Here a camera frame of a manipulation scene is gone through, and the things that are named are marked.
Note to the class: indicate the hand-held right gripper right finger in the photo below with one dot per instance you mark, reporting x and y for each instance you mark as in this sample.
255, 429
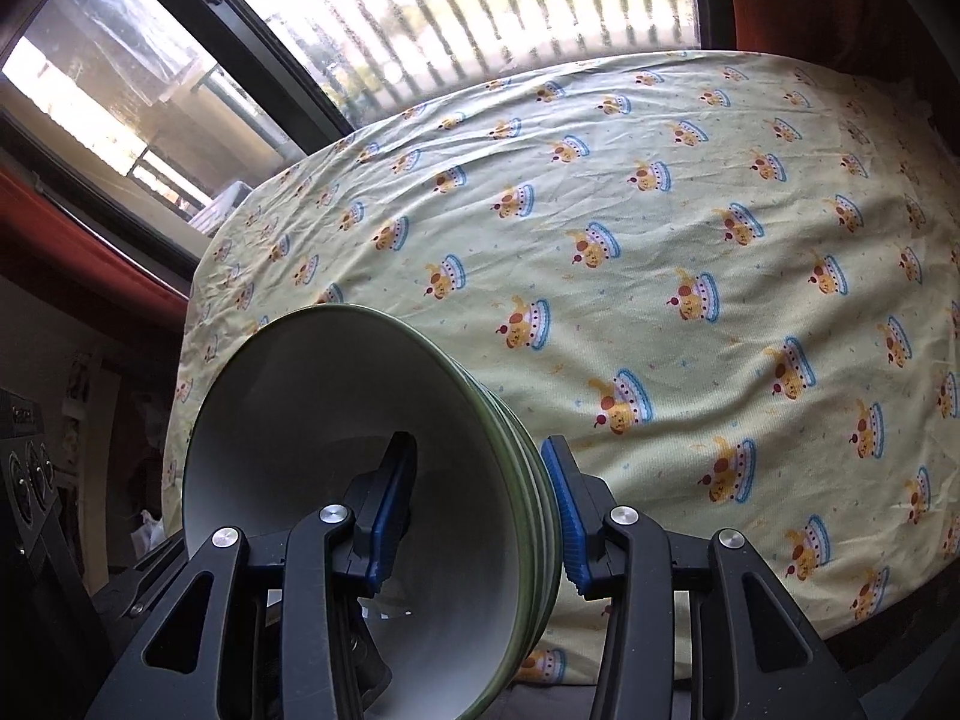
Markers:
566, 517

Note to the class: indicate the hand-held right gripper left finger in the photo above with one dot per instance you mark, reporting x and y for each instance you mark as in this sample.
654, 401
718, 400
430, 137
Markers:
390, 525

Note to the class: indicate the grey ceramic bowl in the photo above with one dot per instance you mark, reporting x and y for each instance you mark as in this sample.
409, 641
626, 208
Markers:
300, 405
547, 585
534, 540

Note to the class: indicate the white plastic bag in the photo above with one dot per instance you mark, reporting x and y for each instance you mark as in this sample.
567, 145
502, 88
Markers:
150, 532

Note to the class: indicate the yellow printed tablecloth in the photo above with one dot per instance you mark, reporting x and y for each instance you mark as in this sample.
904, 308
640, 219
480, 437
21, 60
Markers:
675, 202

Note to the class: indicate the black appliance with knobs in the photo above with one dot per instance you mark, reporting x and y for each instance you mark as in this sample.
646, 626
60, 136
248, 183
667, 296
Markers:
37, 540

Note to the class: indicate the balcony railing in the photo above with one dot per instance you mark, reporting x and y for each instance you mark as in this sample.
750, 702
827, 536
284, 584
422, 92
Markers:
525, 15

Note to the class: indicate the dark window frame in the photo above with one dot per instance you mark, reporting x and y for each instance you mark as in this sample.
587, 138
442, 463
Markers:
247, 22

